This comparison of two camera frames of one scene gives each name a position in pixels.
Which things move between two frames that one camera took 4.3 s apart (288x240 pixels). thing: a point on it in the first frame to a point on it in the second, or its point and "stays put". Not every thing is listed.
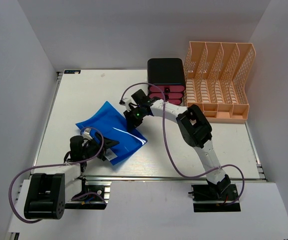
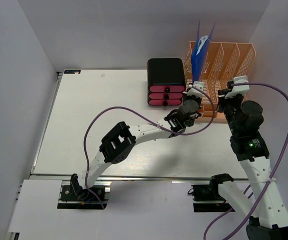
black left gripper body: x=92 y=150 to x=197 y=99
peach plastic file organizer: x=216 y=75 stays put
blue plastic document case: x=109 y=121 to x=198 y=53
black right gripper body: x=141 y=107 to x=229 y=106
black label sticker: x=72 y=71 stays put
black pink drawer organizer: x=166 y=79 stays put
